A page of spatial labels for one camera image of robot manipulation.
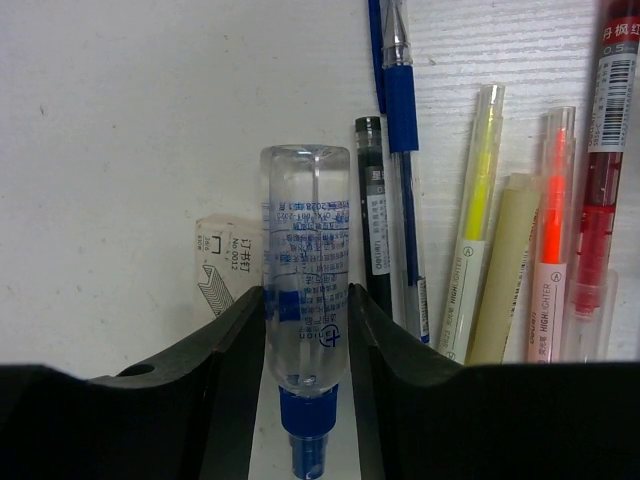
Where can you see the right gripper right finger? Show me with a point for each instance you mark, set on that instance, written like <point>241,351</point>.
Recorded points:
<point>420,415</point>

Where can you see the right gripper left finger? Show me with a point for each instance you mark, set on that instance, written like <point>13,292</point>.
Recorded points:
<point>187,412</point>

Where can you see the clear glue bottle blue cap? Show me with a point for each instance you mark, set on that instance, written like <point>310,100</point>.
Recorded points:
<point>305,208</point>

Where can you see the blue clear highlighter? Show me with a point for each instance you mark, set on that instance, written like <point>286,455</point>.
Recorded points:
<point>595,320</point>

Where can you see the yellow highlighter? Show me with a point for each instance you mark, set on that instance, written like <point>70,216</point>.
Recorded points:
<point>470,245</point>

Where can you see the orange highlighter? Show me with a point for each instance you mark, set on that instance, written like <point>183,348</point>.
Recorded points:
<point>553,235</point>

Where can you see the black gel pen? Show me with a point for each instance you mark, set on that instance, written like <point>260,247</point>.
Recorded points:
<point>372,195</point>

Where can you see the blue gel pen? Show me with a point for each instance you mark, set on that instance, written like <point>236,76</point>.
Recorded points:
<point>394,81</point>

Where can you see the red gel pen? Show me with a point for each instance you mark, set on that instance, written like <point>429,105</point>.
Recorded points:
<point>616,58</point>

